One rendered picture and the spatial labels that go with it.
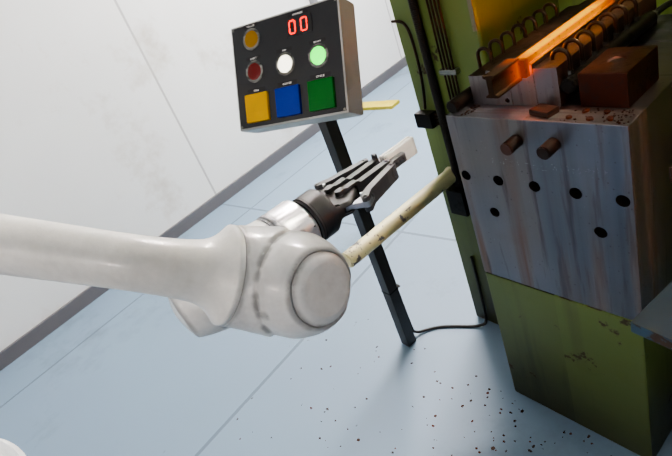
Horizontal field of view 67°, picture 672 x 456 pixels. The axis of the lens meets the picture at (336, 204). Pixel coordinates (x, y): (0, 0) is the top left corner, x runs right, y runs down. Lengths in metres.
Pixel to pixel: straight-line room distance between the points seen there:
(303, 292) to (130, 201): 2.87
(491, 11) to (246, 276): 0.99
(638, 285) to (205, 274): 0.87
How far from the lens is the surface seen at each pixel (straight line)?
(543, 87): 1.06
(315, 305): 0.47
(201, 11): 3.62
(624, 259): 1.12
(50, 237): 0.54
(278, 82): 1.35
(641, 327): 0.86
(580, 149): 1.01
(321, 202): 0.70
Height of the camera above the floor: 1.34
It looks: 27 degrees down
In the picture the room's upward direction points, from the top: 22 degrees counter-clockwise
